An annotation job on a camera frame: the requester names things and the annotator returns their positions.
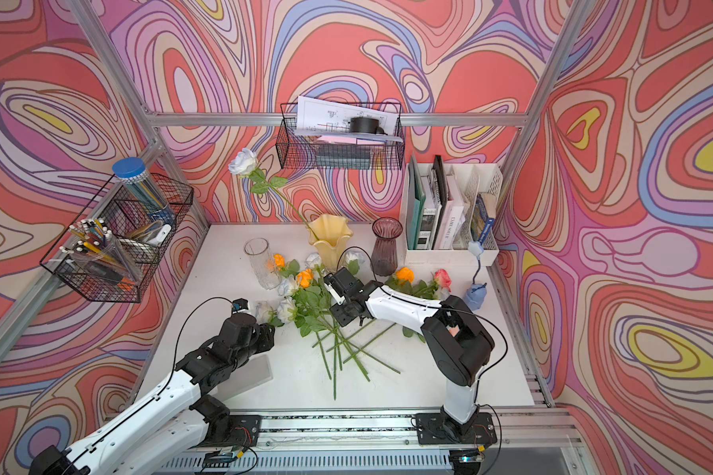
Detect green circuit board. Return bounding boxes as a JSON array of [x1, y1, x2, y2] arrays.
[[202, 451, 244, 467]]

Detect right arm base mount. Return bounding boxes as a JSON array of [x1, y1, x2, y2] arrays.
[[411, 410, 498, 447]]

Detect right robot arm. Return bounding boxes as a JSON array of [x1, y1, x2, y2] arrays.
[[324, 268, 495, 445]]

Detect clear pen cup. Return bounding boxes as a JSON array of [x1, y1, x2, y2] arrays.
[[61, 218, 143, 288]]

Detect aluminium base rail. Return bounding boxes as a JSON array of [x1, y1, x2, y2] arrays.
[[158, 406, 598, 474]]

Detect clear glass vase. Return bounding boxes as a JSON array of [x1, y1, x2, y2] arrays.
[[244, 237, 281, 290]]

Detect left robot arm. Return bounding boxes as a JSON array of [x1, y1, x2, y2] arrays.
[[29, 312, 275, 474]]

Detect white blue artificial rose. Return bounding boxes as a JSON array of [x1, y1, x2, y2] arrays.
[[342, 249, 362, 267]]

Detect pink artificial rose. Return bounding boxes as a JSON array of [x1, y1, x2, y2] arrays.
[[433, 269, 452, 295]]

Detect black white book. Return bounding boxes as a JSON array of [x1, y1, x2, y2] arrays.
[[416, 154, 444, 251]]

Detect black wire wall basket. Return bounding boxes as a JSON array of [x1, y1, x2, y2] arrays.
[[275, 101, 405, 170]]

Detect black tape roll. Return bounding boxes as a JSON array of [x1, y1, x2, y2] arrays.
[[349, 116, 385, 135]]

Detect blue lid pencil jar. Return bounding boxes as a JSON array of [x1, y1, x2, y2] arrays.
[[112, 158, 175, 225]]

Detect purple ribbed glass vase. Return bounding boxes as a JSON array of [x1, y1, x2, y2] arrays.
[[372, 217, 403, 277]]

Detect black wire side basket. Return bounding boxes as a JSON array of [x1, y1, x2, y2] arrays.
[[41, 173, 194, 303]]

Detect white desktop file organizer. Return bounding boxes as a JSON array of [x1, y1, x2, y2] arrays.
[[398, 160, 502, 267]]

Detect teal book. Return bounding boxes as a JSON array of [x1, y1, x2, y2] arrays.
[[407, 156, 425, 251]]

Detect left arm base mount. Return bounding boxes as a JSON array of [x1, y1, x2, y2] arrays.
[[198, 415, 263, 447]]

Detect white paper sheets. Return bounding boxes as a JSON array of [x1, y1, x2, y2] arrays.
[[293, 96, 404, 144]]

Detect yellow wavy glass vase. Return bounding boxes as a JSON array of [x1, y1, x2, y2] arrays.
[[308, 214, 354, 271]]

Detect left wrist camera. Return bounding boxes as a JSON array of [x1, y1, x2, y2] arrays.
[[232, 298, 249, 314]]

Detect white pink book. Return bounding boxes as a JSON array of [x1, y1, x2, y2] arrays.
[[434, 173, 465, 251]]

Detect blue colourful book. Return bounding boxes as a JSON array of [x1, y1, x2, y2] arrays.
[[471, 192, 497, 245]]

